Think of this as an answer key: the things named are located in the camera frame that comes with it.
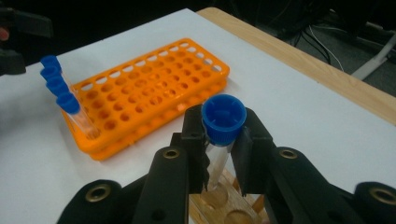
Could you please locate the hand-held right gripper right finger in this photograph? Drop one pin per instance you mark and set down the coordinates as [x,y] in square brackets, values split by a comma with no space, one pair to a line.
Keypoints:
[253,149]

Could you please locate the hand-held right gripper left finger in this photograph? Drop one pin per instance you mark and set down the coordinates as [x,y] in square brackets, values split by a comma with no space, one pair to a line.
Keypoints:
[196,149]

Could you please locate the blue-capped glass test tube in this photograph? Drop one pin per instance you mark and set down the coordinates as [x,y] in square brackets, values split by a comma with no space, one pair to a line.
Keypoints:
[223,119]
[68,103]
[49,73]
[49,60]
[57,86]

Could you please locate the wooden test tube rack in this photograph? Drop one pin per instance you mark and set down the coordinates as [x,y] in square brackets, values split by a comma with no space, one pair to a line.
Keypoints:
[218,199]

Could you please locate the orange plastic tube rack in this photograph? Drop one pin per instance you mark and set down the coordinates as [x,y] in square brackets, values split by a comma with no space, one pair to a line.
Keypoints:
[149,93]

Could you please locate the white metal stand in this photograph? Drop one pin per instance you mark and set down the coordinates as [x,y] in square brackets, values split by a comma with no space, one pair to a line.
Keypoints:
[373,62]

